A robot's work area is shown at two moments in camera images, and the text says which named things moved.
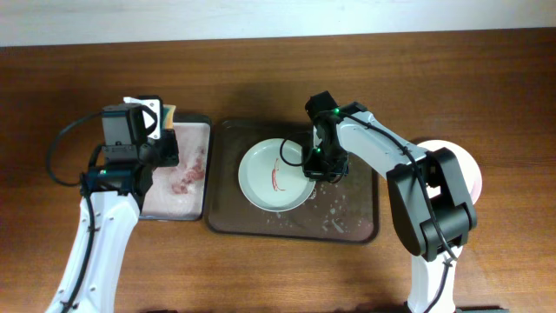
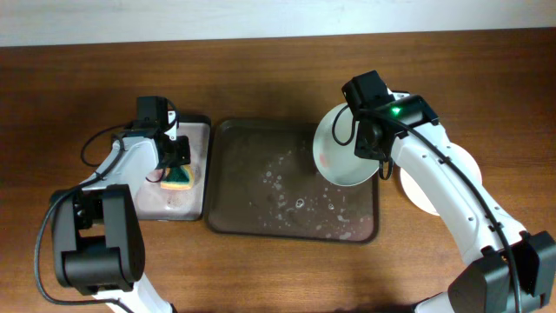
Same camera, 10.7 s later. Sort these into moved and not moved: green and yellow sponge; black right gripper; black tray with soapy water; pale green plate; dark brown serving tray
Moved: black right gripper; green and yellow sponge; pale green plate
Not moved: black tray with soapy water; dark brown serving tray
